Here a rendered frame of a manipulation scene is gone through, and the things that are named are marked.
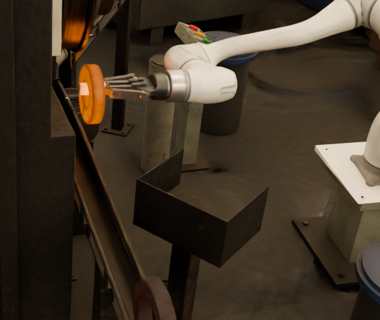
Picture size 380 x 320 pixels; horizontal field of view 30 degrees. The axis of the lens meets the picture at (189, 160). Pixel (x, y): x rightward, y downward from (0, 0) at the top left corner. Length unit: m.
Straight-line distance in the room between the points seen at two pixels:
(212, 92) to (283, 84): 2.18
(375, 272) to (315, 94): 2.11
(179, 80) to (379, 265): 0.77
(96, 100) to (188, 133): 1.32
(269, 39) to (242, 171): 1.22
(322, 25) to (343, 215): 0.92
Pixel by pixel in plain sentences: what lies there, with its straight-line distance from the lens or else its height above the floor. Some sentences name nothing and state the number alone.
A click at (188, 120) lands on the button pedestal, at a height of 0.23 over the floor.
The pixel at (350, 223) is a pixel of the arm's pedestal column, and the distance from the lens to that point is 2.74.
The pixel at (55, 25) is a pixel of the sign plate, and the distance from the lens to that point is 1.51.
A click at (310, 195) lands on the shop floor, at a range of 3.16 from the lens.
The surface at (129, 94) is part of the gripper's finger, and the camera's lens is 1.89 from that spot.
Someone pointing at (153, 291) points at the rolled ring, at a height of 0.77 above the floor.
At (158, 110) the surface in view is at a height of 0.32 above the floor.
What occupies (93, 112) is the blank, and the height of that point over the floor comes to 0.81.
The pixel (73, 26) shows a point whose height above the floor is 1.02.
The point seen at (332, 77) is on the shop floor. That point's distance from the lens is 4.33.
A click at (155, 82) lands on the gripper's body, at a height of 0.86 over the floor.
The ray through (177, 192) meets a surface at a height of 0.61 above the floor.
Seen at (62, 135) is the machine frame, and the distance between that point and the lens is 1.62.
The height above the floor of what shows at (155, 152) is 0.12.
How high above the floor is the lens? 1.68
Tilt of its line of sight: 31 degrees down
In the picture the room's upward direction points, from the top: 7 degrees clockwise
